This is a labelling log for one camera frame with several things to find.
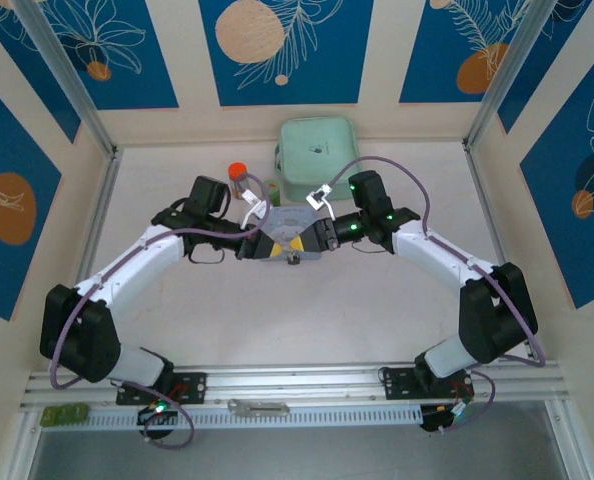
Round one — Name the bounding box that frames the grey pouch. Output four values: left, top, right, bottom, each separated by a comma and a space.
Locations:
260, 203, 324, 262

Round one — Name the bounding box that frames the orange lid glass jar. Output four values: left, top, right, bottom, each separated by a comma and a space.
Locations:
226, 162, 253, 201

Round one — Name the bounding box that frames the mint green zip case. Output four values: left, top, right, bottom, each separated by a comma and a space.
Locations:
274, 117, 362, 199

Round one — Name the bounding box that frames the left black controller box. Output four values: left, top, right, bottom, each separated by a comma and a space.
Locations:
136, 403, 179, 442

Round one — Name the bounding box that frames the black controller box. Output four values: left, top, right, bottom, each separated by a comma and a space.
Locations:
136, 403, 179, 442
419, 401, 467, 434

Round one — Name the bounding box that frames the right black controller box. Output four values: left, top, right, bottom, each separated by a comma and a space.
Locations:
419, 401, 467, 434

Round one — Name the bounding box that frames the green circuit board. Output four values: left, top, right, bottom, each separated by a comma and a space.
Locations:
41, 403, 90, 429

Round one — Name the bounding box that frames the right thin black gripper cable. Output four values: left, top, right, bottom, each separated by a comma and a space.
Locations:
350, 239, 394, 257

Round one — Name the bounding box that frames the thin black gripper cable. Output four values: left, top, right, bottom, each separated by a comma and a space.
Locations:
186, 243, 227, 266
350, 239, 394, 257

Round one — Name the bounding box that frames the left thin black gripper cable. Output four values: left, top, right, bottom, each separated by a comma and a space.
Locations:
186, 243, 227, 266

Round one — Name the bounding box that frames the left aluminium table edge rail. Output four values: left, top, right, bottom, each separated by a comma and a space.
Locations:
49, 148, 124, 372

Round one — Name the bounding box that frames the aluminium table edge rail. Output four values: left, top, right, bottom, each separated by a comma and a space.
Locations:
49, 148, 124, 372
462, 143, 542, 362

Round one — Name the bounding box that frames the right aluminium table edge rail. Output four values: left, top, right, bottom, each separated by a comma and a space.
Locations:
462, 143, 542, 362

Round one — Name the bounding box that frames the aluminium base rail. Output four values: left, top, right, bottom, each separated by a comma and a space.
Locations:
19, 360, 571, 415

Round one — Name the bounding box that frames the silver metal bracket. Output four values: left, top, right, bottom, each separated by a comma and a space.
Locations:
226, 398, 291, 417

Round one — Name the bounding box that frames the white slotted cable duct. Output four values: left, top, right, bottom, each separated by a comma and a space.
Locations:
84, 404, 423, 430

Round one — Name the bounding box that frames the left aluminium frame post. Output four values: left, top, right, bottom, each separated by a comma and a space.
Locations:
12, 0, 119, 157

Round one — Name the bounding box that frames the aluminium frame post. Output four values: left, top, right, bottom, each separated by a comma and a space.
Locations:
463, 0, 562, 152
12, 0, 119, 157

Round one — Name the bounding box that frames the right aluminium frame post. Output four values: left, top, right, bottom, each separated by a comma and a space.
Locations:
463, 0, 562, 152

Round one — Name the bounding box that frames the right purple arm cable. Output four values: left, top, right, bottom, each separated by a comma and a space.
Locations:
320, 156, 548, 435

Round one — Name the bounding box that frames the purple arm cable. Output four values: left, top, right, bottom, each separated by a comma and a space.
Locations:
49, 172, 274, 450
320, 156, 548, 435

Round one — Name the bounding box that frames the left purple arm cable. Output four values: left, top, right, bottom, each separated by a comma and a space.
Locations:
49, 172, 274, 450

